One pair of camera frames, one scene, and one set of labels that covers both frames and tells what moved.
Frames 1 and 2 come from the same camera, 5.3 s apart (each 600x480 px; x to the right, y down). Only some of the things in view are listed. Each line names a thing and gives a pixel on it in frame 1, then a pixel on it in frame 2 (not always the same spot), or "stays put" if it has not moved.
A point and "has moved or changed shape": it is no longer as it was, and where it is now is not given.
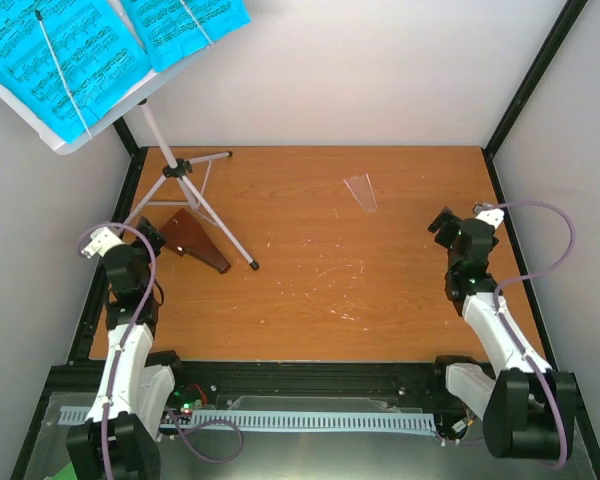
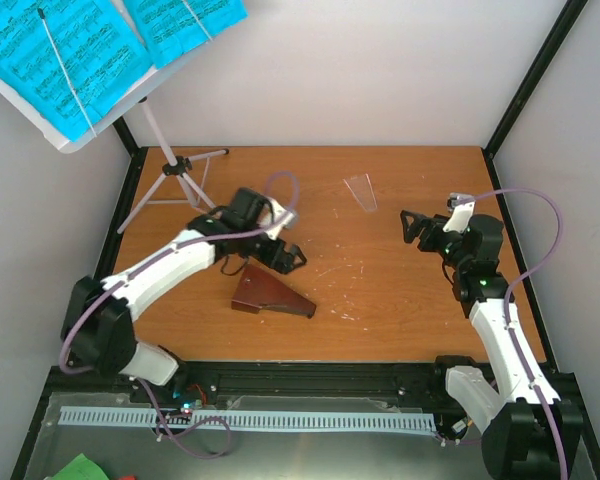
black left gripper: [152, 235] to [283, 266]
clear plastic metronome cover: [361, 186] stays put
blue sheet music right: [171, 29] stays put
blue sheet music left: [99, 52] stays put
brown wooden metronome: [185, 235] has moved or changed shape
